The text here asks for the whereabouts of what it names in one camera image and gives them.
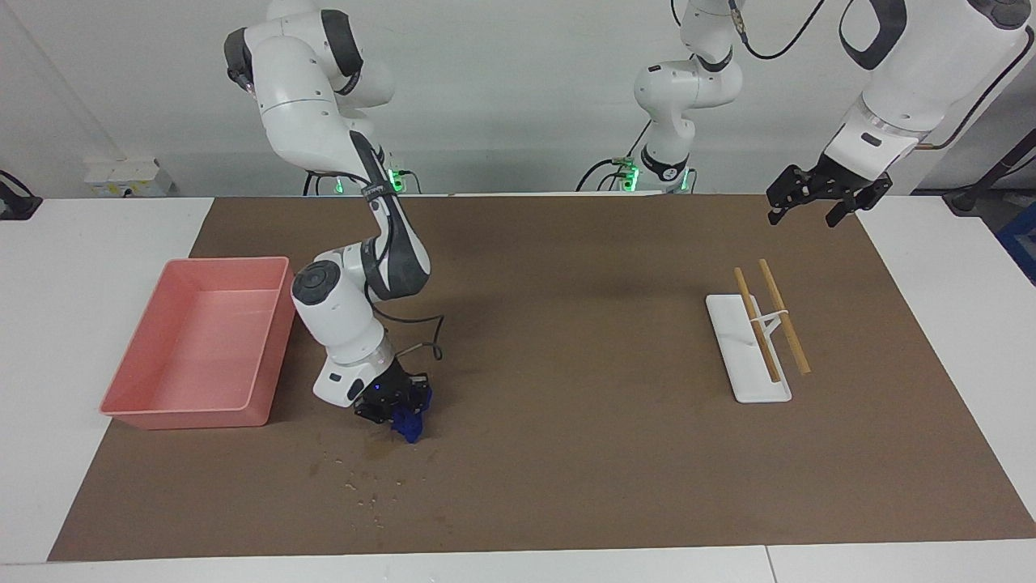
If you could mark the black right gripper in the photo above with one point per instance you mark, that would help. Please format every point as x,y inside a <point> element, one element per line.
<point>388,390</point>

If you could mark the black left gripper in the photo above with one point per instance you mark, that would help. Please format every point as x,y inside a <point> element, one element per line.
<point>842,178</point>

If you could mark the blue towel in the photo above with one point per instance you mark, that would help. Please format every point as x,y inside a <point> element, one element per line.
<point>409,425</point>

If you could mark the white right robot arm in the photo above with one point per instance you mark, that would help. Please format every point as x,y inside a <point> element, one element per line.
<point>340,312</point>

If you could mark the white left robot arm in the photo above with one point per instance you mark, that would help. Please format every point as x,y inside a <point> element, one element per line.
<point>914,73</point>

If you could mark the black tripod leg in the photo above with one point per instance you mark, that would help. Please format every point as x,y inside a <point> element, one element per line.
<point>963,198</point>

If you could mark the light wooden dowel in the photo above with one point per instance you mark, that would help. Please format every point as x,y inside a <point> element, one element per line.
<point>796,348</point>

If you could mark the brown wooden dowel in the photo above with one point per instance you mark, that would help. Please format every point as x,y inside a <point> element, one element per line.
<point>768,356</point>

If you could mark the brown table mat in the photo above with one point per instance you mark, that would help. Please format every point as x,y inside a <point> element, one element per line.
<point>566,445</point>

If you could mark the white rack base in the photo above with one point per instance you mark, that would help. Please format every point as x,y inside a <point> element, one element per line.
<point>749,380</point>

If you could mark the blue crate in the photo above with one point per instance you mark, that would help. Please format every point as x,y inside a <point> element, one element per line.
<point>1024,243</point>

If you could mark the pink plastic bin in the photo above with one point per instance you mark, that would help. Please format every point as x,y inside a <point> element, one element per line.
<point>202,340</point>

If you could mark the white socket box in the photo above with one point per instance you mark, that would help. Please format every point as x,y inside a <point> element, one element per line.
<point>129,178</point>

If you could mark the black table clamp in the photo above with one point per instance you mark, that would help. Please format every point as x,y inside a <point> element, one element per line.
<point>20,206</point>

